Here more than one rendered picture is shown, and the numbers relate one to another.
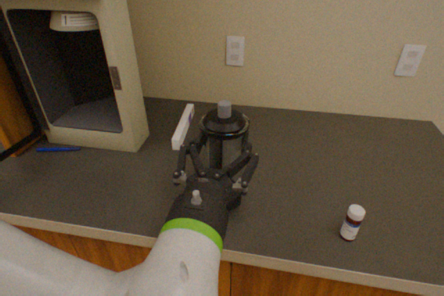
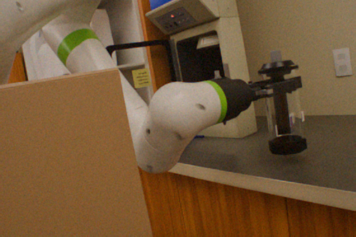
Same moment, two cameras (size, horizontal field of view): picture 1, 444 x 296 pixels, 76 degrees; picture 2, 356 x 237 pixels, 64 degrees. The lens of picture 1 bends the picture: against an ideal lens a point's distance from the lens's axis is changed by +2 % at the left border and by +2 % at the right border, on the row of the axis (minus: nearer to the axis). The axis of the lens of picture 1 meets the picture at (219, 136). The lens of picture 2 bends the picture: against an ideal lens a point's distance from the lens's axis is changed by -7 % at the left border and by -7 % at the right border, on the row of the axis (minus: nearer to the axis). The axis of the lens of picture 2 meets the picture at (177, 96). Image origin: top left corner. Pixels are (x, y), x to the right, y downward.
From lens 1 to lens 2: 0.50 m
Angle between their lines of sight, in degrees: 49
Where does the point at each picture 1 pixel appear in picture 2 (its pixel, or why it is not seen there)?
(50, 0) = (195, 29)
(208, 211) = (221, 80)
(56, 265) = (136, 96)
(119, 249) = (205, 197)
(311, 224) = not seen: outside the picture
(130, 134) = (236, 121)
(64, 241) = (173, 189)
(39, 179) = not seen: hidden behind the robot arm
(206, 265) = (199, 89)
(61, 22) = (201, 42)
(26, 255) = (126, 86)
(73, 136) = not seen: hidden behind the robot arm
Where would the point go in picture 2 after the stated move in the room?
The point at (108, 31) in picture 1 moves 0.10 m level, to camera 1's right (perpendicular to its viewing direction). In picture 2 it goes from (222, 39) to (246, 33)
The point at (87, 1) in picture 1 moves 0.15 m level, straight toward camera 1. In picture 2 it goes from (212, 24) to (204, 20)
